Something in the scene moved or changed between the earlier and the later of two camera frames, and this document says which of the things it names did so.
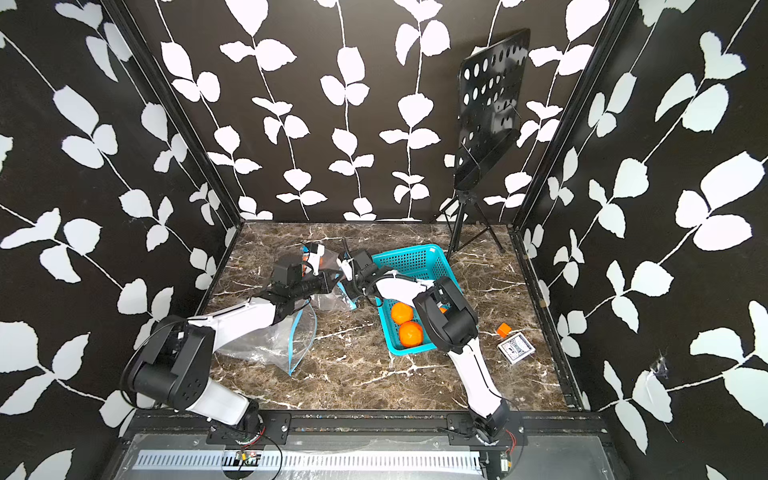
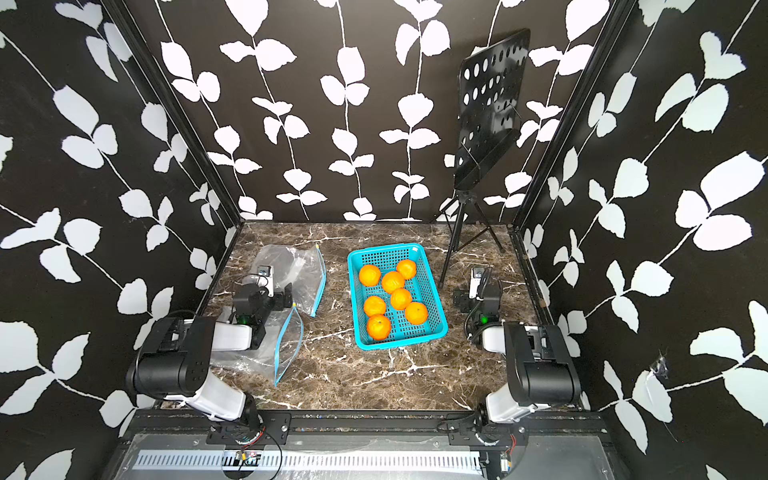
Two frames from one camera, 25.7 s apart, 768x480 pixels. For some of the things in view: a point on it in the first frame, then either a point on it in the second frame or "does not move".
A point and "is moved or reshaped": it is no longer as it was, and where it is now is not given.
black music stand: x=491 y=109 does not move
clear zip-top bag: x=282 y=345 is moved or reshaped
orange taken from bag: x=410 y=333 → x=378 y=326
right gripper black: x=346 y=285 → x=463 y=293
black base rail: x=371 y=429 does not move
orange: x=402 y=312 → x=374 y=305
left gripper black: x=326 y=283 → x=279 y=303
